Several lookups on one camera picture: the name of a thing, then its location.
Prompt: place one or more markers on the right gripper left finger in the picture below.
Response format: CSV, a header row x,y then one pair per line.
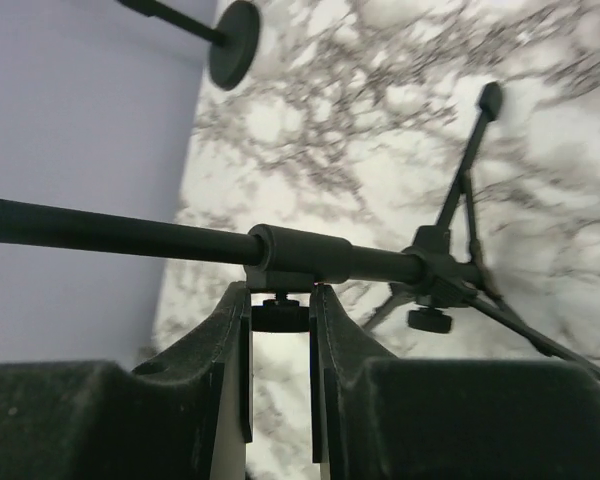
x,y
175,416

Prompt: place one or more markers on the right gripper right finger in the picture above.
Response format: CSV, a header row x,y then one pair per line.
x,y
377,416

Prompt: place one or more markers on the black tripod shock mount stand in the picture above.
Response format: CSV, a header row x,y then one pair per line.
x,y
443,268

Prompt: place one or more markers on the black round base stand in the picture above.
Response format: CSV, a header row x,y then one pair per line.
x,y
234,41

